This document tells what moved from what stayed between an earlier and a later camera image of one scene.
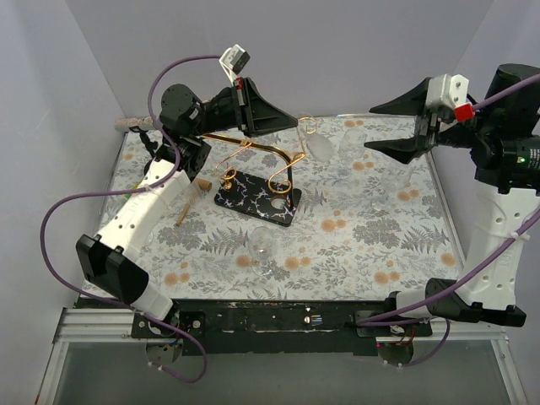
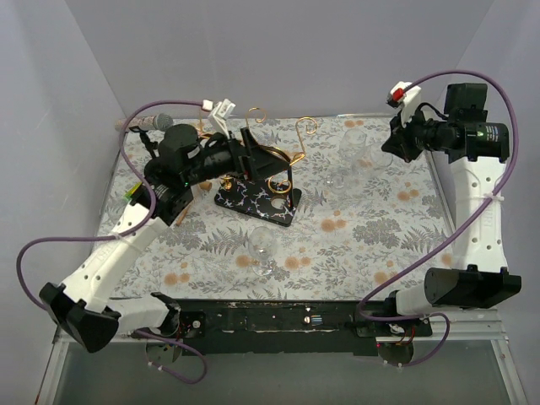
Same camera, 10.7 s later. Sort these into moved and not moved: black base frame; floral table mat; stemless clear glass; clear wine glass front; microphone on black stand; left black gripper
Moved: left black gripper; stemless clear glass
Not moved: microphone on black stand; clear wine glass front; floral table mat; black base frame
